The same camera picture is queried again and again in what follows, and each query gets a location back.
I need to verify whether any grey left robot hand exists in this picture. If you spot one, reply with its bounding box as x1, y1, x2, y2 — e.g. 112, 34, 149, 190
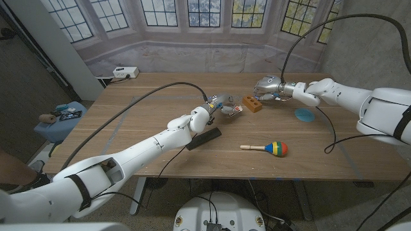
205, 92, 244, 117

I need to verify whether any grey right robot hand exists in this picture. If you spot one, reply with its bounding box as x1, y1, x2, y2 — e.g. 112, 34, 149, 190
253, 75, 298, 102

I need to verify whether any orange wooden block with holes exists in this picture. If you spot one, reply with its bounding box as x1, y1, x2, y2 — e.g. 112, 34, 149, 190
241, 94, 264, 114

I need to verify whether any black rectangular bar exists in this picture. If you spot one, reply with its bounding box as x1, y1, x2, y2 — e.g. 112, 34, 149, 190
185, 126, 223, 151

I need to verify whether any teal round disc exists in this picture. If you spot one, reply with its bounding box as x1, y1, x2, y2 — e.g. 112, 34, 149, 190
293, 107, 317, 123

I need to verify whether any printed window backdrop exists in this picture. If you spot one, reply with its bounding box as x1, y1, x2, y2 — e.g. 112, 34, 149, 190
40, 0, 343, 78

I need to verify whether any colourful wooden maraca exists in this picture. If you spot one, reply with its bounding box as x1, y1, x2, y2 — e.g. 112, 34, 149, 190
239, 141, 289, 158

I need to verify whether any white power strip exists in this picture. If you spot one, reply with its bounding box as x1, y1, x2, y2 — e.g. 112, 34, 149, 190
112, 66, 141, 80

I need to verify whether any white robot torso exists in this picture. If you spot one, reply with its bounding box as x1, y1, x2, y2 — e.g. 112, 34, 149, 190
173, 191, 267, 231

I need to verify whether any grey table leg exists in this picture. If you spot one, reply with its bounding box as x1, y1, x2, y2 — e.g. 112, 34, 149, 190
292, 180, 314, 222

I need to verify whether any white table leg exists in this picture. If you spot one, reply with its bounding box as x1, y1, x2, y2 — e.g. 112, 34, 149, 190
129, 176, 148, 216

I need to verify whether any blue stool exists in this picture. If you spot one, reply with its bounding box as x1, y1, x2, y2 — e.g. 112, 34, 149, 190
33, 101, 89, 158

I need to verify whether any white pillar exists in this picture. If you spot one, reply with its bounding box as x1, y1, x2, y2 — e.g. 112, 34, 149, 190
4, 0, 105, 102

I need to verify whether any person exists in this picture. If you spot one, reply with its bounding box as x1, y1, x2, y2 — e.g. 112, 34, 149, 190
0, 149, 51, 194

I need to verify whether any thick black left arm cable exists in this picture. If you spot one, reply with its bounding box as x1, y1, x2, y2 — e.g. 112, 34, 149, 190
60, 81, 209, 171

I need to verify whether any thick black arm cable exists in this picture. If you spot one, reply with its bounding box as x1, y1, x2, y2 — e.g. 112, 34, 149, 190
60, 81, 209, 171
280, 13, 411, 231

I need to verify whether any thin dark right arm cable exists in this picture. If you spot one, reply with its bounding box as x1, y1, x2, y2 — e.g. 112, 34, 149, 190
315, 107, 398, 155

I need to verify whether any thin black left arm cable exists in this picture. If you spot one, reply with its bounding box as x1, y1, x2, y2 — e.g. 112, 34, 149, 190
91, 133, 198, 210

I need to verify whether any black power strip cord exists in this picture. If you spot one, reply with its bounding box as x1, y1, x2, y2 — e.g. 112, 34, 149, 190
95, 74, 132, 87

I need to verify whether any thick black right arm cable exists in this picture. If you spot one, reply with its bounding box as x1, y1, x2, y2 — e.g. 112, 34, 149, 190
280, 13, 411, 231

